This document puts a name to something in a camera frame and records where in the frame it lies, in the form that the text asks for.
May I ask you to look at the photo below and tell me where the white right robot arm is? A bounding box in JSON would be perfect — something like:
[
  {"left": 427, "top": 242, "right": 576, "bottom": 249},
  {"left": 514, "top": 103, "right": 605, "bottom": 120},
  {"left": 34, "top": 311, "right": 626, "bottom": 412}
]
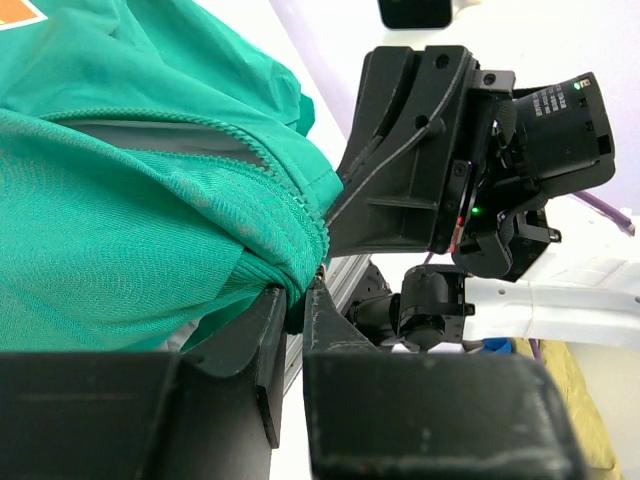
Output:
[{"left": 326, "top": 46, "right": 639, "bottom": 350}]

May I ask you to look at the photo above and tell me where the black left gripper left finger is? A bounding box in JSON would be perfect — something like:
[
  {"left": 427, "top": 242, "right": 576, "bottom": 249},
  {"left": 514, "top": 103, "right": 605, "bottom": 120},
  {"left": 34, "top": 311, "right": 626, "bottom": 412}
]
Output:
[{"left": 187, "top": 287, "right": 288, "bottom": 448}]

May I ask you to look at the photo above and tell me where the khaki cloth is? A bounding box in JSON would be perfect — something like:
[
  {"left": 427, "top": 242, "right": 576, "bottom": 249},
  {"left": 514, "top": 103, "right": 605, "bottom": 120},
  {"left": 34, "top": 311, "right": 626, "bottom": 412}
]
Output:
[{"left": 512, "top": 338, "right": 624, "bottom": 479}]

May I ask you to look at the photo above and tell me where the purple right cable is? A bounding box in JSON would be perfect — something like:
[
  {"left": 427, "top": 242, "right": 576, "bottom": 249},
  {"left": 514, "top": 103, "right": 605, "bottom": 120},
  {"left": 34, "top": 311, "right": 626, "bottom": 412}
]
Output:
[{"left": 574, "top": 192, "right": 639, "bottom": 234}]

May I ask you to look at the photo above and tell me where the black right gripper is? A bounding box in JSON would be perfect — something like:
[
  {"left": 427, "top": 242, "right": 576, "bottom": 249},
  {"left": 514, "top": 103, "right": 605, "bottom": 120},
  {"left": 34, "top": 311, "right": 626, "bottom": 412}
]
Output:
[{"left": 325, "top": 45, "right": 616, "bottom": 280}]

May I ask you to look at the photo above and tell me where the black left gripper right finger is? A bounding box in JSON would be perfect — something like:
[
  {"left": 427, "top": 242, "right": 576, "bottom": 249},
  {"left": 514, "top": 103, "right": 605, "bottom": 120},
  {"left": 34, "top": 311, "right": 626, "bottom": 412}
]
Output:
[{"left": 303, "top": 279, "right": 379, "bottom": 353}]

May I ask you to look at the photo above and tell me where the green varsity jacket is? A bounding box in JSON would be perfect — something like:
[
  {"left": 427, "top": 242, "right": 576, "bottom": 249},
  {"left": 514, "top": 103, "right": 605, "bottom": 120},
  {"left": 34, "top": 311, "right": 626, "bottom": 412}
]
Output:
[{"left": 1, "top": 1, "right": 342, "bottom": 352}]

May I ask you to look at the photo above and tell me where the aluminium table edge rail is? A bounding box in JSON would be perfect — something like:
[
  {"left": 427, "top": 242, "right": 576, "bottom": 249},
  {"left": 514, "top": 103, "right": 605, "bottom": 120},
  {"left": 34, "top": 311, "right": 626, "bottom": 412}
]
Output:
[{"left": 284, "top": 255, "right": 370, "bottom": 393}]

